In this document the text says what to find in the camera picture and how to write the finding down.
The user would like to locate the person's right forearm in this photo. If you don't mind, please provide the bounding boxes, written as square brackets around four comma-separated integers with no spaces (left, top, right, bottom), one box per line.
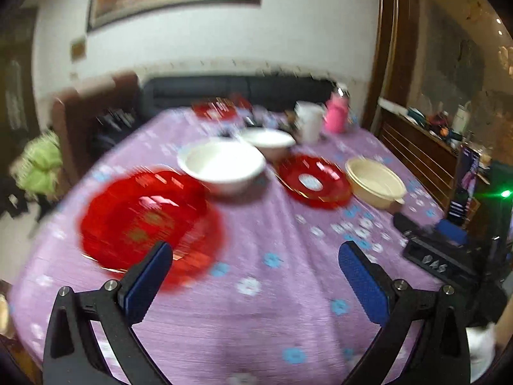
[495,301,513,354]

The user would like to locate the small gold-rimmed red plate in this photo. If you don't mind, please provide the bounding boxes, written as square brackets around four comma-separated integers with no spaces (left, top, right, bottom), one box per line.
[274,153,354,210]

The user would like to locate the white cup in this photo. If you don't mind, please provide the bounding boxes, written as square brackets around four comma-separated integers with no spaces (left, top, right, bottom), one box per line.
[294,101,325,144]

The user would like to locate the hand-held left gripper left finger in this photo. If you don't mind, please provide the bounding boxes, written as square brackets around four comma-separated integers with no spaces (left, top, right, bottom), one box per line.
[42,241,174,385]

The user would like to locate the white jug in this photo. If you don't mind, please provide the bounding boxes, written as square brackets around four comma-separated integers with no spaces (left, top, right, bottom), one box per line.
[455,104,472,137]

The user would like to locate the large white bowl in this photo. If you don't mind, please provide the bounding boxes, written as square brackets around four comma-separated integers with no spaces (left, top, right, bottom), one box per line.
[177,137,267,197]

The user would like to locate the person's right hand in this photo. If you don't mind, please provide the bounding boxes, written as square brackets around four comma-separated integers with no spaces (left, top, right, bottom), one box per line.
[467,323,498,382]

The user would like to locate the pink water bottle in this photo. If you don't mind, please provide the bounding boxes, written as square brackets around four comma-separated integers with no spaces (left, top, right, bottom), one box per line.
[324,84,351,134]

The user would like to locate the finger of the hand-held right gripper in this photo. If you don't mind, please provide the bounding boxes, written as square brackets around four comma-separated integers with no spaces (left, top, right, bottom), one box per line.
[393,212,439,242]
[438,220,469,246]

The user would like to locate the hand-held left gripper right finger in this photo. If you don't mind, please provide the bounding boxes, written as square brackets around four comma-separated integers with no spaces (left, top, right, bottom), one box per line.
[339,241,471,385]

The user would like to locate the assorted cabinet clutter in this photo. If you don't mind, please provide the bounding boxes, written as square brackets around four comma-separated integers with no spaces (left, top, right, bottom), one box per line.
[406,106,458,147]

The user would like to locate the green cloth pile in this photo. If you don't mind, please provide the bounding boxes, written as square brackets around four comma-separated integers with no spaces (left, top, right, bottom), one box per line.
[10,130,63,193]

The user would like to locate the black bag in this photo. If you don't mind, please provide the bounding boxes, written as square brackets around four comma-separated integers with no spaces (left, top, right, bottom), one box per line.
[0,176,29,218]

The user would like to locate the brown armchair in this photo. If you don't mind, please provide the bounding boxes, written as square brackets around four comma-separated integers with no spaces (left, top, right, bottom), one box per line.
[51,71,141,185]

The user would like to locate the black leather sofa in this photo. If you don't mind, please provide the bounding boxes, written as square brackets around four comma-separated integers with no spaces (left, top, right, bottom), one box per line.
[138,75,335,121]

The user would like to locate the wooden door frame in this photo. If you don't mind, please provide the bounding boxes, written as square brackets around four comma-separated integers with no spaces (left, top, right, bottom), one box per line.
[361,0,421,129]

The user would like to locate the large red scalloped plate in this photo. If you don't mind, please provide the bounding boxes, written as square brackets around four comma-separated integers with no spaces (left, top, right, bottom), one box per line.
[79,167,225,291]

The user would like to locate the small wall plaque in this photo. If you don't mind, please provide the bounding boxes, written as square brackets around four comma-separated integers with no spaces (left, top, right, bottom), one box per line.
[70,36,88,62]

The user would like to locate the black electronic devices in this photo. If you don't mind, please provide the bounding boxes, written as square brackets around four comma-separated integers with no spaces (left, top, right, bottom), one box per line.
[95,106,135,131]

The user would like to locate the dark wooden door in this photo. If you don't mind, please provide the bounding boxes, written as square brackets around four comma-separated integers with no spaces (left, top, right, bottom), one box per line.
[0,40,38,161]

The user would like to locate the purple floral tablecloth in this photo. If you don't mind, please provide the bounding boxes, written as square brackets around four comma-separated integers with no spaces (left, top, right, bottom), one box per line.
[8,106,474,385]

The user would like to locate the small white bowl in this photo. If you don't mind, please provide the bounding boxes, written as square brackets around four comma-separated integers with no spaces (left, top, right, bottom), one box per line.
[240,128,296,163]

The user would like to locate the cream plastic bowl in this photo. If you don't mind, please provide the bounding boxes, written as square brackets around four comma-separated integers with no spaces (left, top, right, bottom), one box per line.
[345,157,408,210]

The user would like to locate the red glass fruit dish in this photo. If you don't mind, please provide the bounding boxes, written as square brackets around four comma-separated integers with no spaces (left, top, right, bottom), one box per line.
[191,98,251,121]

